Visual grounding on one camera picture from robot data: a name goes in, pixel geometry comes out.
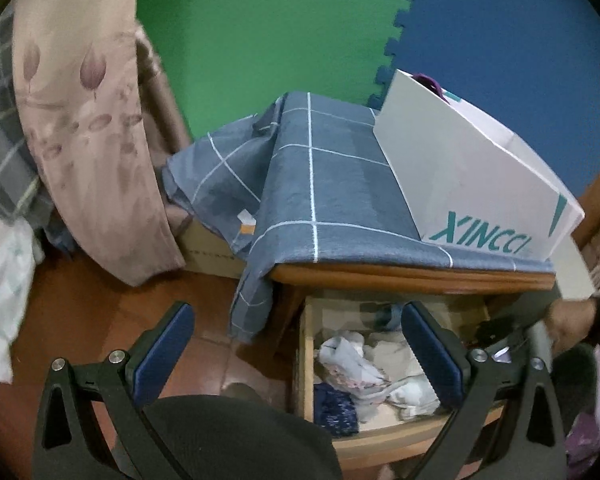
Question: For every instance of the green foam mat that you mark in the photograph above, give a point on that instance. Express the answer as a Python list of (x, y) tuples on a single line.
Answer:
[(280, 35)]

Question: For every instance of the cardboard box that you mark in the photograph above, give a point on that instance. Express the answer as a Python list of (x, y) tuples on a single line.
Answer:
[(205, 255)]

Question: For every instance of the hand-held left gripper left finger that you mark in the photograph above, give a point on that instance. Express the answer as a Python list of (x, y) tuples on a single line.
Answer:
[(162, 355)]

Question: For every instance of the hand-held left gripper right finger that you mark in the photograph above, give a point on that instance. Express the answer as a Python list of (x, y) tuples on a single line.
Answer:
[(432, 355)]

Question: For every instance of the white floral underwear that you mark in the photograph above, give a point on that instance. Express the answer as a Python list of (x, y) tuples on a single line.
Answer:
[(405, 397)]

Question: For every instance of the wooden drawer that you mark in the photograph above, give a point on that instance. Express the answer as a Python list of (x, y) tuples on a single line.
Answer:
[(380, 432)]

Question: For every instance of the person's black trouser leg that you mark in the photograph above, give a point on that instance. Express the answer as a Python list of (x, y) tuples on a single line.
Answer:
[(240, 440)]

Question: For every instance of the person's right hand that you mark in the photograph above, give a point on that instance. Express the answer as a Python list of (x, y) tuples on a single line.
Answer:
[(572, 325)]

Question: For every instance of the grey plaid blanket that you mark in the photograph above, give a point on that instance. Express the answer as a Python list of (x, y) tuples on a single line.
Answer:
[(5, 135)]

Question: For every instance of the grey bed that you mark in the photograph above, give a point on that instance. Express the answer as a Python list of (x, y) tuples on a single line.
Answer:
[(570, 270)]

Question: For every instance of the blue foam mat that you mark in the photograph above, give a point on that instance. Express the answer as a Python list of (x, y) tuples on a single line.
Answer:
[(505, 25)]

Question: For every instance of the blue checked cloth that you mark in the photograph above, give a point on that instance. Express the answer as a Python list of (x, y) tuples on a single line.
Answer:
[(330, 185)]

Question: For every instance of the pink floral pillow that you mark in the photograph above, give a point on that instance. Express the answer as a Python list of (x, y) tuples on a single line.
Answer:
[(90, 135)]

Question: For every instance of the blue grey garment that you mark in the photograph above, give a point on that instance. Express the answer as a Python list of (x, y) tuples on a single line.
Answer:
[(382, 317)]

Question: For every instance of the white paper shopping bag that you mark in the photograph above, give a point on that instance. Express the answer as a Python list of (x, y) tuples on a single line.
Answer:
[(455, 170)]

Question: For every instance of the white bedding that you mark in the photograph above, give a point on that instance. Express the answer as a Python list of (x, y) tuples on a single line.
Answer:
[(5, 300)]

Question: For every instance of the wooden nightstand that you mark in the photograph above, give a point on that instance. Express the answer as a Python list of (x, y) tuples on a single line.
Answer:
[(405, 275)]

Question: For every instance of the person's foot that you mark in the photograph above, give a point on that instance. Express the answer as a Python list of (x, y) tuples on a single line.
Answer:
[(240, 391)]

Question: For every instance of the dark blue patterned underwear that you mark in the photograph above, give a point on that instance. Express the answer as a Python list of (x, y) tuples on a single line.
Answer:
[(332, 410)]

